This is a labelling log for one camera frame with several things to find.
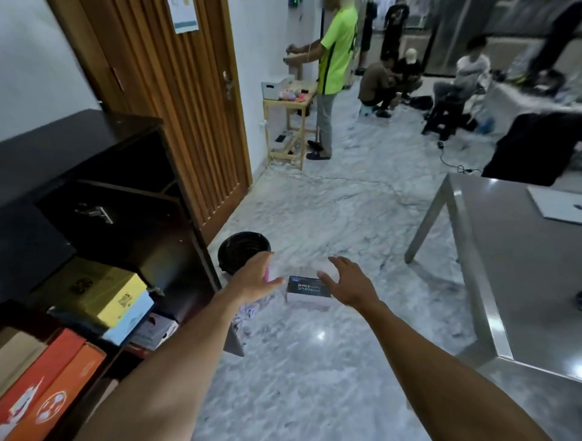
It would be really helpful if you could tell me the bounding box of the person's left hand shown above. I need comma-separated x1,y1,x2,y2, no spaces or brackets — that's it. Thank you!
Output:
227,251,286,305

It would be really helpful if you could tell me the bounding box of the person's right hand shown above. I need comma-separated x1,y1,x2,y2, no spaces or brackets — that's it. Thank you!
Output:
316,256,381,310

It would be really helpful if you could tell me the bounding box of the pile of paper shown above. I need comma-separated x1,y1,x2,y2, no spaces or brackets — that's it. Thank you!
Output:
232,304,260,337

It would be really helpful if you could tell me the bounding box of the white grey patterned shoebox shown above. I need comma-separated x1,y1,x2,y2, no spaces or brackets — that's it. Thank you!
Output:
286,275,333,306

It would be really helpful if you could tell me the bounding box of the light blue Veranevada box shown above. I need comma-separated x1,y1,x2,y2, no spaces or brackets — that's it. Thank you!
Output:
47,290,155,347

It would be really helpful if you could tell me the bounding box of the yellow shoebox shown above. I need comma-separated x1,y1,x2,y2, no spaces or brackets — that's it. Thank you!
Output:
34,257,149,329

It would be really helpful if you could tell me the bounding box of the brown cardboard shoe box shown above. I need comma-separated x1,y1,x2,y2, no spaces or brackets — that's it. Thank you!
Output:
0,326,49,399
84,377,120,423

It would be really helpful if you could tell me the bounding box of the red Nike shoe box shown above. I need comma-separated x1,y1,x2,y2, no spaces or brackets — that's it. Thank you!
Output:
0,328,87,428

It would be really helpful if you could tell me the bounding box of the orange Dr.Osha shoe box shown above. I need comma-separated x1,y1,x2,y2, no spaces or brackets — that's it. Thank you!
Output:
4,343,108,441

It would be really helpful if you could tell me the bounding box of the dark wooden cabinet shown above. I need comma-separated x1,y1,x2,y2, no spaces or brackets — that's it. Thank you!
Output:
0,108,224,441

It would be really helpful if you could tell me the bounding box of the person's right forearm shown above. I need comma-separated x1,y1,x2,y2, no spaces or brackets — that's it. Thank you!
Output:
359,297,554,441

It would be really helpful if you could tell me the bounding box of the person's left forearm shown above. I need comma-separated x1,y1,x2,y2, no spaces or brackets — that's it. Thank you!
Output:
75,290,246,441

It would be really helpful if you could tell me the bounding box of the grey rectangular table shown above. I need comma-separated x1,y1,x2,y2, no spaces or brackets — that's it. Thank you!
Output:
404,172,582,441

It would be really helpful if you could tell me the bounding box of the light wooden table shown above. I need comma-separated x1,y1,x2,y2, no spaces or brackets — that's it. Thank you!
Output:
263,81,319,171

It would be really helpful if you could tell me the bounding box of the brown wooden slatted door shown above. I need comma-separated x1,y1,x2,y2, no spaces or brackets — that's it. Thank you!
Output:
47,0,253,246

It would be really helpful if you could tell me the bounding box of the black stool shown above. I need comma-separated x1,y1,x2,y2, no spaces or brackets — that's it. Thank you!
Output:
420,107,464,142

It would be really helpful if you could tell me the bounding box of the white storage box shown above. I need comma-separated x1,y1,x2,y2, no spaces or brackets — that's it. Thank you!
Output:
261,77,295,102

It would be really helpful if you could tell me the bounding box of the silver laptop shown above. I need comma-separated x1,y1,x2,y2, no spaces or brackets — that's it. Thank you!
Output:
527,186,582,225

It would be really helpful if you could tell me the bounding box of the black jacket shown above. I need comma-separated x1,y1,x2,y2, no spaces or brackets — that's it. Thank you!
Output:
481,112,582,187

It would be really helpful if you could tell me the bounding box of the long white table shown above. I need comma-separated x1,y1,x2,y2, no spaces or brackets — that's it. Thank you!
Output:
481,77,582,133

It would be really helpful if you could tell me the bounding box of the white blue paper sheet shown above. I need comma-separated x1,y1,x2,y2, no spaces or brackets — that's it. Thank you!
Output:
167,0,200,35

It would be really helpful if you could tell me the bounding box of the white power cable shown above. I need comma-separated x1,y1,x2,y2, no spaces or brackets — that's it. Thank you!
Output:
259,119,296,169

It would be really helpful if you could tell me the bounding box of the black charger cable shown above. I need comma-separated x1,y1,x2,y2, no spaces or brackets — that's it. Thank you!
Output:
436,141,483,176

